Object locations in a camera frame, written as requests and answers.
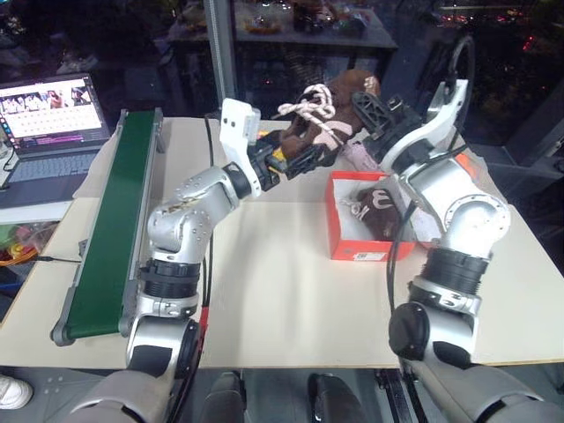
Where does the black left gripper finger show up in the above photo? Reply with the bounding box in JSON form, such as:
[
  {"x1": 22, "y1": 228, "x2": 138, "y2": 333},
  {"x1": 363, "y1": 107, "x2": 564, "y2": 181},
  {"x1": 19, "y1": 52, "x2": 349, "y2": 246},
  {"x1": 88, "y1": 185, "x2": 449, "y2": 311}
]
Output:
[
  {"x1": 285, "y1": 144, "x2": 339, "y2": 180},
  {"x1": 256, "y1": 133, "x2": 288, "y2": 152}
]

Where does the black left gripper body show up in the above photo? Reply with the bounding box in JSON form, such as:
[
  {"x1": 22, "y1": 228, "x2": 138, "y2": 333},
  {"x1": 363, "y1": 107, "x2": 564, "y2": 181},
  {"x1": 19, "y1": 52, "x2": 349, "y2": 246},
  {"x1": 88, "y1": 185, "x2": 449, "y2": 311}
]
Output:
[{"x1": 247, "y1": 141, "x2": 293, "y2": 191}]

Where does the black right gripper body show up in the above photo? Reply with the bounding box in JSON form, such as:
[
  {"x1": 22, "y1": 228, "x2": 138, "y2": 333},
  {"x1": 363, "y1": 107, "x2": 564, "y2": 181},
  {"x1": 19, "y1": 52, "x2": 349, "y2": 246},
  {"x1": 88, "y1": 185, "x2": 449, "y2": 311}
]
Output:
[{"x1": 364, "y1": 101, "x2": 427, "y2": 154}]

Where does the brown shoe with pink laces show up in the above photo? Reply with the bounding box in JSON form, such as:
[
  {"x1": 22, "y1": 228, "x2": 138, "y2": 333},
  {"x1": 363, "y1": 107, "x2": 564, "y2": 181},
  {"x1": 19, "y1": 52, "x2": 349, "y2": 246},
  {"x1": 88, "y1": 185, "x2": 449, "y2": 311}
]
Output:
[
  {"x1": 271, "y1": 69, "x2": 382, "y2": 172},
  {"x1": 338, "y1": 186, "x2": 400, "y2": 239}
]

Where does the orange shoebox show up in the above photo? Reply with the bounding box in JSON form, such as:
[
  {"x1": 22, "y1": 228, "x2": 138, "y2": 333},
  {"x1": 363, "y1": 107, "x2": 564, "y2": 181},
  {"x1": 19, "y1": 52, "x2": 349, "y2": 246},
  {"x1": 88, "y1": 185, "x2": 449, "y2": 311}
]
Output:
[{"x1": 327, "y1": 149, "x2": 482, "y2": 263}]

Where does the dark shelf with clutter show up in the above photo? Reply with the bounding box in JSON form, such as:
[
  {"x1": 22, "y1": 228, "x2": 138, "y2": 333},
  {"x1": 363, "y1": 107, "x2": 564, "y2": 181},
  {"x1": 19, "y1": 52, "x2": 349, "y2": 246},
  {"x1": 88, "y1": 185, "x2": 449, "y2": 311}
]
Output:
[{"x1": 167, "y1": 0, "x2": 399, "y2": 111}]

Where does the green conveyor belt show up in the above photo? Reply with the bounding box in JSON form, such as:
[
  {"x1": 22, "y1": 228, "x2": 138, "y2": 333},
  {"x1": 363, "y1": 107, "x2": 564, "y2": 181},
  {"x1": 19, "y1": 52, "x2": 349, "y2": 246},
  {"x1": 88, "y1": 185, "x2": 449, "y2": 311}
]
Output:
[{"x1": 49, "y1": 108, "x2": 166, "y2": 347}]

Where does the open grey laptop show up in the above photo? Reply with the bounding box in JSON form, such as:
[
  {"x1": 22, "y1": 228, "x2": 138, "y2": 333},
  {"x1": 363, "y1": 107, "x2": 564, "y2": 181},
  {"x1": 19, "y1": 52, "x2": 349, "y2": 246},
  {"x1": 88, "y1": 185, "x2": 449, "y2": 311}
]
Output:
[{"x1": 0, "y1": 72, "x2": 112, "y2": 191}]

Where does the colourful toy pile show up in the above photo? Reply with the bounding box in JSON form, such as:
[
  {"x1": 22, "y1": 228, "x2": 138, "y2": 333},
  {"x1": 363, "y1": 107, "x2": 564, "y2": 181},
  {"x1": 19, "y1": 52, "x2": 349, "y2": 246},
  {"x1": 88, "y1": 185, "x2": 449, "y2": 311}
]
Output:
[{"x1": 0, "y1": 222, "x2": 57, "y2": 267}]

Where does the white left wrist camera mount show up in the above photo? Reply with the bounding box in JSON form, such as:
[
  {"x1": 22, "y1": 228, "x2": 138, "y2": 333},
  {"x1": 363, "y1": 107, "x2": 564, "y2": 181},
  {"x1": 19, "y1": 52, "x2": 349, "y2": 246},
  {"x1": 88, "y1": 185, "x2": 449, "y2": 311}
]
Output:
[{"x1": 218, "y1": 97, "x2": 262, "y2": 191}]

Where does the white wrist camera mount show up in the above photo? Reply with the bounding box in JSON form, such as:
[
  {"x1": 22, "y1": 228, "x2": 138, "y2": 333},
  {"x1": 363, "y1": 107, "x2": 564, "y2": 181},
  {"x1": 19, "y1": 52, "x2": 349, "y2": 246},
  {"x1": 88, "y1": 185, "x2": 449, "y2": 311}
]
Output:
[
  {"x1": 218, "y1": 97, "x2": 262, "y2": 191},
  {"x1": 379, "y1": 78, "x2": 470, "y2": 174}
]

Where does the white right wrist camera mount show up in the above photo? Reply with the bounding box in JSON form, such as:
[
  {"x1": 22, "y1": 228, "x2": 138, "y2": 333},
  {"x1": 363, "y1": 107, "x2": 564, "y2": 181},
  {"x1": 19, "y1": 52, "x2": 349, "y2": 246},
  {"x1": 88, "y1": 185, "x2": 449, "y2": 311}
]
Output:
[{"x1": 379, "y1": 78, "x2": 470, "y2": 174}]

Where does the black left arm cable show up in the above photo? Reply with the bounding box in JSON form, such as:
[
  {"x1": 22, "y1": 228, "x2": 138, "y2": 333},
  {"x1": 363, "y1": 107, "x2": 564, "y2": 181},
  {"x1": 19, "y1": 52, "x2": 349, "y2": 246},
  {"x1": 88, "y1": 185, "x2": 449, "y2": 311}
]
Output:
[{"x1": 199, "y1": 114, "x2": 218, "y2": 310}]

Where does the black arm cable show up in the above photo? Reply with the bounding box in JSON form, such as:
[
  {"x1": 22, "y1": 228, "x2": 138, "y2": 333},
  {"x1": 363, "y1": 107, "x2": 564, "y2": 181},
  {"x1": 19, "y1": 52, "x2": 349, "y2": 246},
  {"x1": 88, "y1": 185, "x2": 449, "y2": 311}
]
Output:
[
  {"x1": 385, "y1": 33, "x2": 478, "y2": 312},
  {"x1": 199, "y1": 114, "x2": 218, "y2": 310}
]

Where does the aluminium profile post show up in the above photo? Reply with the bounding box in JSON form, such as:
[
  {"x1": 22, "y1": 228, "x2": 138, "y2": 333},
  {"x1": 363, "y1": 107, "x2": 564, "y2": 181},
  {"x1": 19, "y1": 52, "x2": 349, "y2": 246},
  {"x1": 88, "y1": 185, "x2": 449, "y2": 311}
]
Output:
[{"x1": 204, "y1": 0, "x2": 239, "y2": 119}]

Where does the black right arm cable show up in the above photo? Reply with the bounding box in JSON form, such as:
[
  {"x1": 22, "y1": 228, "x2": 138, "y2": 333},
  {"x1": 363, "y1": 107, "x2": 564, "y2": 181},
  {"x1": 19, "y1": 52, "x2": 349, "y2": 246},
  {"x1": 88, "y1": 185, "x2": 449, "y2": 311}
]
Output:
[{"x1": 385, "y1": 33, "x2": 478, "y2": 312}]

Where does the red left arm cable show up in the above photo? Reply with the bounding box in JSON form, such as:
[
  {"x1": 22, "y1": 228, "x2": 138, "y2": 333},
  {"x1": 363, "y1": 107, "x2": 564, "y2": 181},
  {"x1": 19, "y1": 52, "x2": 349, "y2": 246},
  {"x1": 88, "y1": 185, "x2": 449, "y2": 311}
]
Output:
[{"x1": 197, "y1": 306, "x2": 210, "y2": 343}]

